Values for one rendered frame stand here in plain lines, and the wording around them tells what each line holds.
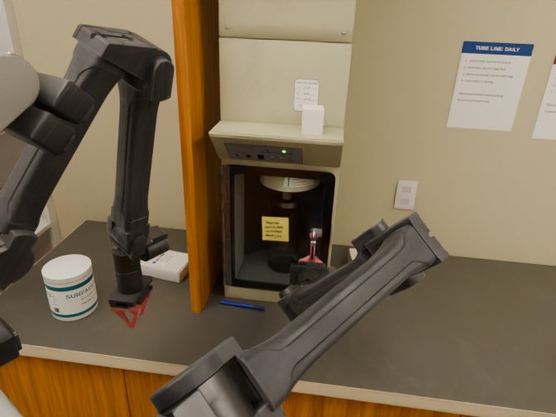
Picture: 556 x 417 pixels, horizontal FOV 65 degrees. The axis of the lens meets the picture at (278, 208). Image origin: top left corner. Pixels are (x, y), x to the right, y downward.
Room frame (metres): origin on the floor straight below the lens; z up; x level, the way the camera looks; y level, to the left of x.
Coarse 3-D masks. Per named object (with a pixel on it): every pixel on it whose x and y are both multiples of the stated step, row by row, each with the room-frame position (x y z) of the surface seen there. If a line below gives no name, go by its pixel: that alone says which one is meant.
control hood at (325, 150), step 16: (224, 128) 1.05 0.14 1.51; (240, 128) 1.05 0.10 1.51; (256, 128) 1.06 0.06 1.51; (272, 128) 1.06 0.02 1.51; (288, 128) 1.07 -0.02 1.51; (336, 128) 1.08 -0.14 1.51; (256, 144) 1.02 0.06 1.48; (272, 144) 1.01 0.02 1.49; (288, 144) 1.01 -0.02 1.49; (304, 144) 1.00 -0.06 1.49; (320, 144) 0.99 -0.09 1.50; (336, 144) 0.98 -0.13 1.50; (240, 160) 1.10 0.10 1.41; (304, 160) 1.06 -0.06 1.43; (320, 160) 1.05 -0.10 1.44; (336, 160) 1.04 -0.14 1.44
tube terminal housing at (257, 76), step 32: (224, 64) 1.13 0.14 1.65; (256, 64) 1.12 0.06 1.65; (288, 64) 1.11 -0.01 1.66; (320, 64) 1.10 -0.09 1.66; (224, 96) 1.13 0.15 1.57; (256, 96) 1.12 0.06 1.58; (288, 96) 1.11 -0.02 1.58; (320, 96) 1.10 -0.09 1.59; (224, 160) 1.13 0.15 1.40; (224, 288) 1.13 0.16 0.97
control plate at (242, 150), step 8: (224, 144) 1.04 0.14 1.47; (232, 144) 1.04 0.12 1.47; (240, 144) 1.03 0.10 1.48; (232, 152) 1.07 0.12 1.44; (240, 152) 1.06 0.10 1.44; (248, 152) 1.06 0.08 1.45; (256, 152) 1.05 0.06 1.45; (264, 152) 1.05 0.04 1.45; (272, 152) 1.04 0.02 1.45; (280, 152) 1.04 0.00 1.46; (288, 152) 1.03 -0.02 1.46; (296, 152) 1.03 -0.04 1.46; (256, 160) 1.09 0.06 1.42; (264, 160) 1.08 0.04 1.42; (272, 160) 1.07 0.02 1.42; (280, 160) 1.07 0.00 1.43; (288, 160) 1.06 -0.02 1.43; (296, 160) 1.06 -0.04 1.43
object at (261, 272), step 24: (240, 168) 1.11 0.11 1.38; (264, 168) 1.11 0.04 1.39; (240, 192) 1.11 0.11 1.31; (264, 192) 1.11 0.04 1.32; (288, 192) 1.10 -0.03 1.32; (312, 192) 1.09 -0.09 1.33; (240, 216) 1.11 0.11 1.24; (264, 216) 1.11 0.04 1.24; (288, 216) 1.10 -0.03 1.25; (312, 216) 1.09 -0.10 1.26; (240, 240) 1.11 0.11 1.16; (264, 240) 1.11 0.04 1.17; (240, 264) 1.11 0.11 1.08; (264, 264) 1.11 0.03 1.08; (288, 264) 1.10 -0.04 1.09; (264, 288) 1.11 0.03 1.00
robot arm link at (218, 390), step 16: (224, 368) 0.32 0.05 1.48; (208, 384) 0.29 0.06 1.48; (224, 384) 0.30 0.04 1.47; (192, 400) 0.27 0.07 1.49; (208, 400) 0.28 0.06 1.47; (224, 400) 0.29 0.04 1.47; (240, 400) 0.30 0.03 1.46; (176, 416) 0.25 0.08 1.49; (192, 416) 0.26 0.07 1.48; (208, 416) 0.26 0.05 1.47; (224, 416) 0.28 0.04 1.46; (240, 416) 0.28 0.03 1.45
